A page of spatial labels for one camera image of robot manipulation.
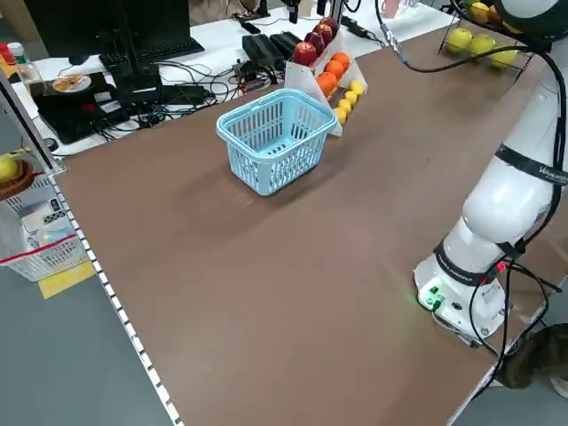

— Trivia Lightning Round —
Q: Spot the light blue plastic basket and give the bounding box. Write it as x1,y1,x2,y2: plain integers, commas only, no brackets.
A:
216,88,337,198

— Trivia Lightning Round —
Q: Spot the white tiered fruit display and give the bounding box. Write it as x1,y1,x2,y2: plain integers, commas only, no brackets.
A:
283,28,369,138

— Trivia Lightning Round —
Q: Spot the white basket with red rim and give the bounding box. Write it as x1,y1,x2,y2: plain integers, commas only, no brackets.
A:
0,233,92,283

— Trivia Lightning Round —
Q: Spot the green apple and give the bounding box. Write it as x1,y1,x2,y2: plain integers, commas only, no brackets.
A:
469,34,497,58
446,28,474,54
490,47,519,71

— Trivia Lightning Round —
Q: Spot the small yellow fruit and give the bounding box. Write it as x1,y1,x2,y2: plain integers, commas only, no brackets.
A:
0,154,20,181

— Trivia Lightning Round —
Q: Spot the small circuit board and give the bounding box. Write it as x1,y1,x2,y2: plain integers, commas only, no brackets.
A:
231,59,267,85

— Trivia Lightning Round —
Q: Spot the black power brick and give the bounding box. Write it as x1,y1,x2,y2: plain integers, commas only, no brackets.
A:
159,83,217,106

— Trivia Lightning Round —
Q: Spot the black power adapter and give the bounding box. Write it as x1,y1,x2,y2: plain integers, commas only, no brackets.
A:
269,30,303,55
341,16,369,37
241,34,285,63

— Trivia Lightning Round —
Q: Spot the white slotted edge strip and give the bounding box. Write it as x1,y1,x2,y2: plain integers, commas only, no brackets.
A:
51,170,184,426

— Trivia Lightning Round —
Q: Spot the black keyboard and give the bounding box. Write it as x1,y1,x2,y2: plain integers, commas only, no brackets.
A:
99,38,206,67

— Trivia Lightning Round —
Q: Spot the yellow pad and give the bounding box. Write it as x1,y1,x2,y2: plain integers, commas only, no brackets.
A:
37,261,97,299

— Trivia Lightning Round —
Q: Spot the black flat box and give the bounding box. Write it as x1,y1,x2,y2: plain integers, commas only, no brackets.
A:
33,70,134,146

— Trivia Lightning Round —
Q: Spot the white perforated metal case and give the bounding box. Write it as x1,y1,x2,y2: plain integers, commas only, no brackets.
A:
0,172,75,236

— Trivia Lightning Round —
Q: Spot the printed disc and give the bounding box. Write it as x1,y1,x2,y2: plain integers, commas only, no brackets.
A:
51,74,92,94

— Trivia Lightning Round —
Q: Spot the black monitor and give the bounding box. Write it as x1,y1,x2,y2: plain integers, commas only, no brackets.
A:
24,0,193,66

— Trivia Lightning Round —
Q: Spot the person's leg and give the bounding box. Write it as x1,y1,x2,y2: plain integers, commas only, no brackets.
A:
500,322,568,391

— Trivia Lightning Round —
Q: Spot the white capped clear bottle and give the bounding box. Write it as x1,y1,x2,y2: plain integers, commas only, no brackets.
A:
6,42,43,85

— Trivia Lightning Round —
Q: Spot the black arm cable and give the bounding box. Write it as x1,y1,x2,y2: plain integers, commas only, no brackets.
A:
375,0,568,249

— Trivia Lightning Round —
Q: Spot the black wire fruit shelf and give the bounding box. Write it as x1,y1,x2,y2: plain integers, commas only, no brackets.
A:
437,0,538,76

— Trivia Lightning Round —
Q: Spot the black base cable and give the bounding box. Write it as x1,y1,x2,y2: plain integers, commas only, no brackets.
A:
468,259,560,390

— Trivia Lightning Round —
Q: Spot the aluminium frame post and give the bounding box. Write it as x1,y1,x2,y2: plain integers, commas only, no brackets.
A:
0,68,67,174

